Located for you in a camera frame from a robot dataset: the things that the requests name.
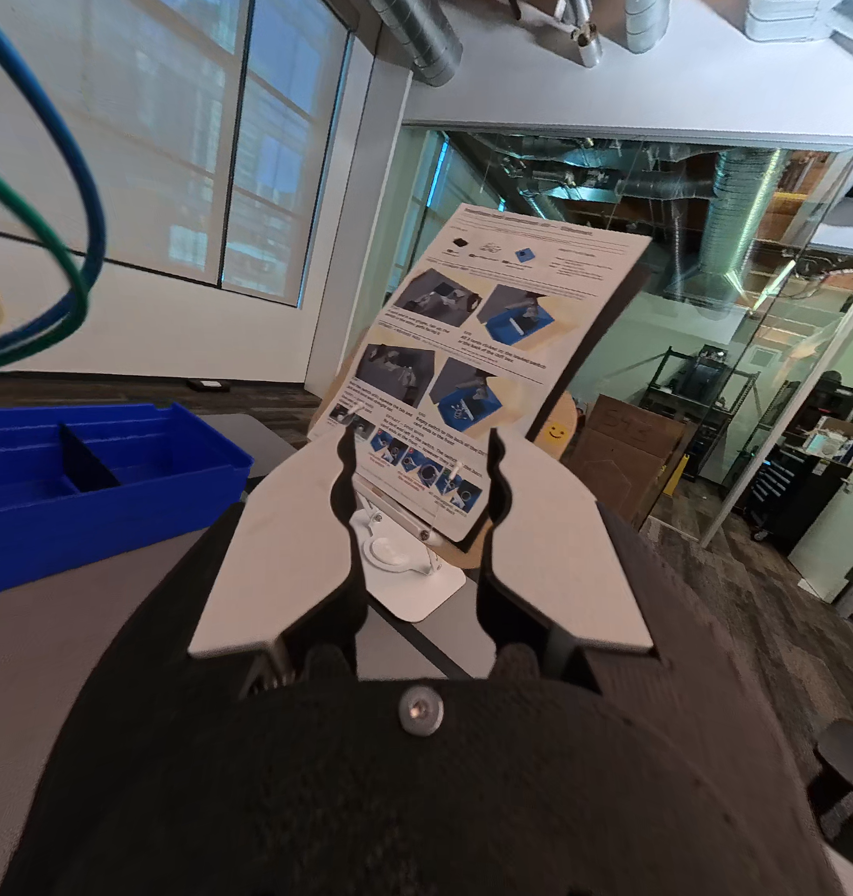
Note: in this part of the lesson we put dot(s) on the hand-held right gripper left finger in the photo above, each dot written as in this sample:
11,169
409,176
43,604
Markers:
279,560

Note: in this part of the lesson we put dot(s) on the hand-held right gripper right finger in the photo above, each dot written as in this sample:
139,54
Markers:
573,567

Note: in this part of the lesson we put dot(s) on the blue plastic bin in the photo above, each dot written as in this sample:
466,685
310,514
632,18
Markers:
153,504

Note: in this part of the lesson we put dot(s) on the cardboard box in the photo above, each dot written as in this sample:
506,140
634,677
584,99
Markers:
629,455

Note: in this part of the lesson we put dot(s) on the yellow smiley sticker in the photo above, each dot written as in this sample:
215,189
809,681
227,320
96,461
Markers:
554,431

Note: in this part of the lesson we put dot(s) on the yellow floor sign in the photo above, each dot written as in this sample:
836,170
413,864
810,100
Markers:
678,476

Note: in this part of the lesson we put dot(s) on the black metal shelving rack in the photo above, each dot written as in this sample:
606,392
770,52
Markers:
703,381

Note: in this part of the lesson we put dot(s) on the black tool cabinet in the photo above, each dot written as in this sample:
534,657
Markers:
797,504

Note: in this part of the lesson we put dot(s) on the printed instruction sheet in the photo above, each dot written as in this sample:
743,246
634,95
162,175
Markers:
482,315

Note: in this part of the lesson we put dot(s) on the window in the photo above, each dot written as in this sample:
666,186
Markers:
272,175

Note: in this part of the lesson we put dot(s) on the metal pipe fitting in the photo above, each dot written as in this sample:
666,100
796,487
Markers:
589,49

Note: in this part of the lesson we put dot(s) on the round metal duct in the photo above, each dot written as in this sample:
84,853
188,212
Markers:
426,42

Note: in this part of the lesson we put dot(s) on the large rectangular metal duct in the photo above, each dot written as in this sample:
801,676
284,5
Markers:
647,28

